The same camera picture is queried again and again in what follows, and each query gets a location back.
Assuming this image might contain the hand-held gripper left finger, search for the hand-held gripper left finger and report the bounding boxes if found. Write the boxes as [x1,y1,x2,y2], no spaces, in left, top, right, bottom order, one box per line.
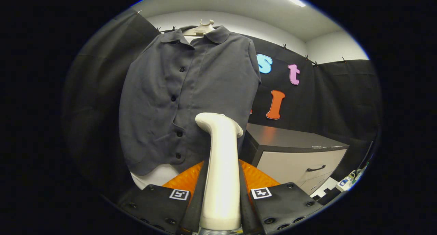
[118,160,209,235]

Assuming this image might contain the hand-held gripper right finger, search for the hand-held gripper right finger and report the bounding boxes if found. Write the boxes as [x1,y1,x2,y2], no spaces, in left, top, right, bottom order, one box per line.
[238,159,323,235]

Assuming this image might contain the white garment steamer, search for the white garment steamer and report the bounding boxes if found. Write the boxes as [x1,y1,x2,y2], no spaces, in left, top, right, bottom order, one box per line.
[195,112,244,231]

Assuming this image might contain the grey button shirt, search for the grey button shirt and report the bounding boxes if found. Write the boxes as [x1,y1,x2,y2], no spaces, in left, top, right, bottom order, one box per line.
[118,25,262,176]

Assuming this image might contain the cream clothes hanger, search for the cream clothes hanger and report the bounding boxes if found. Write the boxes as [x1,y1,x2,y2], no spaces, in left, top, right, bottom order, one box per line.
[183,19,215,36]

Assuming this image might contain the grey cabinet with drawers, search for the grey cabinet with drawers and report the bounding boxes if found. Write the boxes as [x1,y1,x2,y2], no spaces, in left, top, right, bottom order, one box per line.
[239,123,350,196]

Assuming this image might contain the small white device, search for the small white device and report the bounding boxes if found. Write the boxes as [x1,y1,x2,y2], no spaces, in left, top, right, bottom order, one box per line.
[336,174,356,192]

